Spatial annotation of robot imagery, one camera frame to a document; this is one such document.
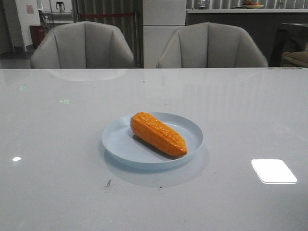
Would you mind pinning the white refrigerator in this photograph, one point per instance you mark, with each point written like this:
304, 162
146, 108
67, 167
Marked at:
160, 19

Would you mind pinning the light blue round plate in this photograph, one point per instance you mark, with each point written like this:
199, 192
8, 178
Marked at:
130, 150

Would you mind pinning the grey kitchen counter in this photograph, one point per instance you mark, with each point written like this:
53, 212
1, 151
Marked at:
261, 24

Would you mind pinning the fruit bowl on counter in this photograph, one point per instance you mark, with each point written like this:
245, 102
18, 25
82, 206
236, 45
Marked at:
249, 4

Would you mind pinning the background white table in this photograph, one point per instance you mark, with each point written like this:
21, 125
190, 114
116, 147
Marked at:
49, 19

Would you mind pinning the red barrier belt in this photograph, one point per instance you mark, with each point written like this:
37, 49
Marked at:
107, 15

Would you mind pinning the right grey upholstered chair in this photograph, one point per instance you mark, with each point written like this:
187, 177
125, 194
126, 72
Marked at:
211, 45

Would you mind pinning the left grey upholstered chair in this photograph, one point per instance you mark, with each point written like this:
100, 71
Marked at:
83, 45

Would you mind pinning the beige cushion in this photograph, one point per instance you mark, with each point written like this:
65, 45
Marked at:
299, 59

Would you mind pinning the orange toy corn cob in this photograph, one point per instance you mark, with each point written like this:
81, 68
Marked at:
156, 133

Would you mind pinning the grey upholstered chair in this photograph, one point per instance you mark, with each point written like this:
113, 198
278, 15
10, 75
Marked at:
83, 45
211, 45

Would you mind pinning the red trash bin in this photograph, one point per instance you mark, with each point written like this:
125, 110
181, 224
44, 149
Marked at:
37, 34

